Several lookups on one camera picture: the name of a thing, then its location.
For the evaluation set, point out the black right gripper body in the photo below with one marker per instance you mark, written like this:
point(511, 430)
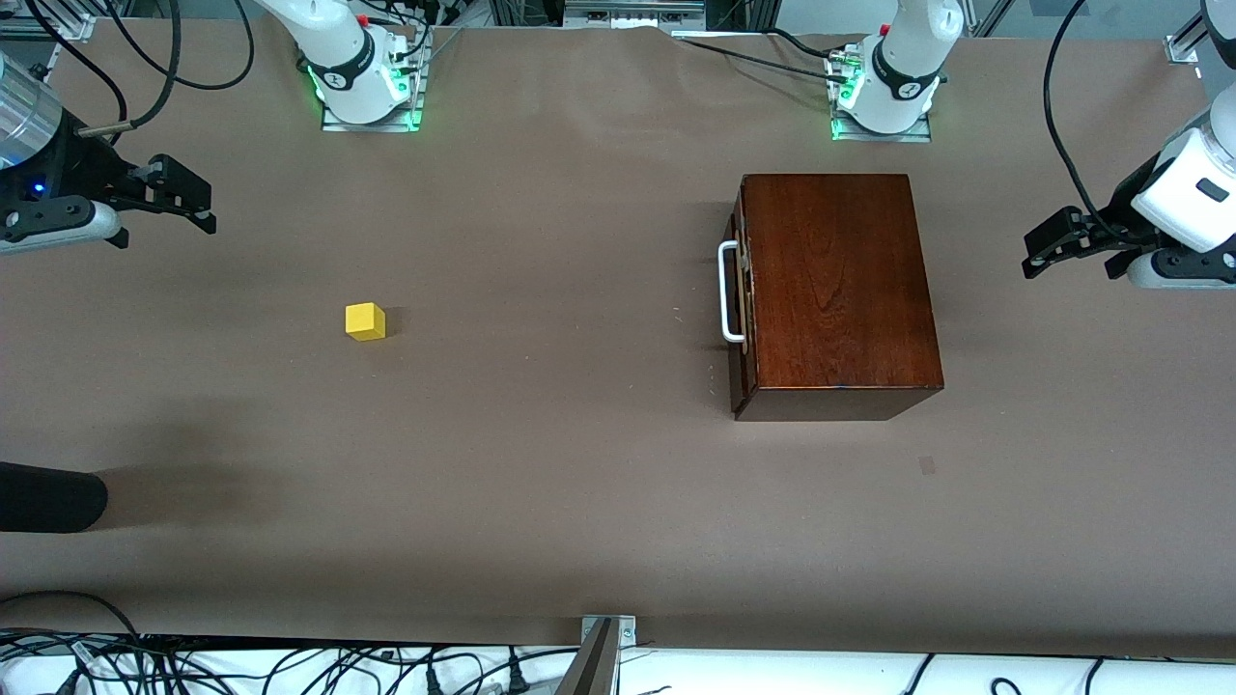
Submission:
point(68, 166)

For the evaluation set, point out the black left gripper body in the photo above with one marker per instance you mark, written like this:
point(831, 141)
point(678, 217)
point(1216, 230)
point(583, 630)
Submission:
point(1117, 213)

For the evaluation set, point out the yellow cube block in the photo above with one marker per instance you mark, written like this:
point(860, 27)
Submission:
point(365, 323)

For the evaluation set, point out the light wood drawer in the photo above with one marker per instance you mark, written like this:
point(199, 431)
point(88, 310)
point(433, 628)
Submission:
point(744, 376)

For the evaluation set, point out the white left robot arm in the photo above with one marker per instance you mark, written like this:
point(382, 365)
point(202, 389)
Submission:
point(908, 58)

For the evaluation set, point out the dark brown wooden cabinet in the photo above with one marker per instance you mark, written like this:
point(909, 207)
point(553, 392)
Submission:
point(840, 290)

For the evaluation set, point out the black rounded cylinder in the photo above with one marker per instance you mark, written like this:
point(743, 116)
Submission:
point(48, 497)

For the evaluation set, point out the white padding sheet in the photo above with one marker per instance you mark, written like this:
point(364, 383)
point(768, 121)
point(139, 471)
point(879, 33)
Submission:
point(772, 676)

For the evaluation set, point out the black power plug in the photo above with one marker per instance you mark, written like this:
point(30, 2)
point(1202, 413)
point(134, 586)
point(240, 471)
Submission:
point(435, 681)
point(517, 678)

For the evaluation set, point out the grey aluminium profile bar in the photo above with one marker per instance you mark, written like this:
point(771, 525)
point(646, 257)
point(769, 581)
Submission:
point(591, 666)

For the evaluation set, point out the aluminium frame rail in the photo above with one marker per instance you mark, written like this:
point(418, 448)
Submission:
point(1180, 48)
point(48, 24)

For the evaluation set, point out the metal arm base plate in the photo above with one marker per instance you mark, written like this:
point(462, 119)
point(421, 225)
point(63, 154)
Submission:
point(386, 127)
point(884, 137)

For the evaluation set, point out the grey metal frame box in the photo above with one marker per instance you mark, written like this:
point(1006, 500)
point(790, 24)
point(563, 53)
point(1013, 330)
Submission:
point(628, 14)

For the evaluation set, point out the silver corner bracket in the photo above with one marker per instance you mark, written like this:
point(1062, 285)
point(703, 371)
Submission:
point(628, 632)

